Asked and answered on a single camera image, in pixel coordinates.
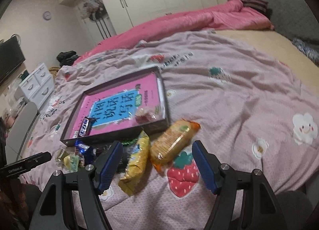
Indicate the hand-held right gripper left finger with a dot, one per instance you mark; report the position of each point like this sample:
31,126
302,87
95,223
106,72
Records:
109,167

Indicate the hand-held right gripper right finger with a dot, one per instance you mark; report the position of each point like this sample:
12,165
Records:
204,167

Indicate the yellow snack packet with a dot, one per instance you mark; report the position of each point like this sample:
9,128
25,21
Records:
135,165

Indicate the blue cookie packet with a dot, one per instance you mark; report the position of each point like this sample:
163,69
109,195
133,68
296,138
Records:
83,148

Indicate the green label nougat packet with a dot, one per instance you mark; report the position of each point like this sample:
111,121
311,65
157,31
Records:
60,154

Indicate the green yellow candy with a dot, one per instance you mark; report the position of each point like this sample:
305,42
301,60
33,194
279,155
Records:
71,162

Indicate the orange cracker packet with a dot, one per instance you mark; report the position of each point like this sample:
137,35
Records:
169,145

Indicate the grey shallow box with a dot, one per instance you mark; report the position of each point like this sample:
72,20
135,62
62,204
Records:
154,126

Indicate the person's left forearm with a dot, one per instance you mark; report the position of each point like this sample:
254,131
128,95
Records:
12,200

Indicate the dark snack packet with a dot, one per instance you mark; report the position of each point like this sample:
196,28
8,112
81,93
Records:
124,156

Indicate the grey chair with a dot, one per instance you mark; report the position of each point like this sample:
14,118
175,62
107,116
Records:
22,125

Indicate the brown chocolate bar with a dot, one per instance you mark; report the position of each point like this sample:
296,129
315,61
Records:
86,126

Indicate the clear wrapped pastry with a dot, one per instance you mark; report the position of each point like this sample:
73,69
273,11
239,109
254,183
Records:
142,118

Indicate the pink book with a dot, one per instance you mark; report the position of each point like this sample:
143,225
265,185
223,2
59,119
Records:
109,100

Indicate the printed pink blanket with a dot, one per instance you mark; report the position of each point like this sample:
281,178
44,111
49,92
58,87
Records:
236,95

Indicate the white drawer cabinet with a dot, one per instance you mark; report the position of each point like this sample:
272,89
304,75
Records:
37,78

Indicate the dark cloth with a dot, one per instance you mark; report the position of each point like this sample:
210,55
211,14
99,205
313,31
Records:
294,207

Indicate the brown fuzzy cloth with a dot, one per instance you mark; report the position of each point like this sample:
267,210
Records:
53,70

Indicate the black television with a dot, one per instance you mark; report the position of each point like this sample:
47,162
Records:
10,58

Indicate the dark clothes pile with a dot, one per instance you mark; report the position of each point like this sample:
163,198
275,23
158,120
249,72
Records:
66,57

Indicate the beige bed sheet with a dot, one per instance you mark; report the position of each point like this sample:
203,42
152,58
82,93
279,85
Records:
261,43

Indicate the pink quilt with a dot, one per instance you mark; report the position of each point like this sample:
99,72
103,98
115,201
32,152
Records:
174,23

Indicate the blue patterned cloth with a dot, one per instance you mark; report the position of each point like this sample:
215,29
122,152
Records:
306,49

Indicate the dried flower bunch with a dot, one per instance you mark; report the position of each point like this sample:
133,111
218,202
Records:
92,8

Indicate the dark striped pillow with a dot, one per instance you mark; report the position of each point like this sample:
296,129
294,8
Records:
256,4

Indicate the grey headboard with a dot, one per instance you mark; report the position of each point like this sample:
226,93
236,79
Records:
286,8

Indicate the round wall clock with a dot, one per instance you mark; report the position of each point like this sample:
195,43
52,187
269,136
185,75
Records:
47,15

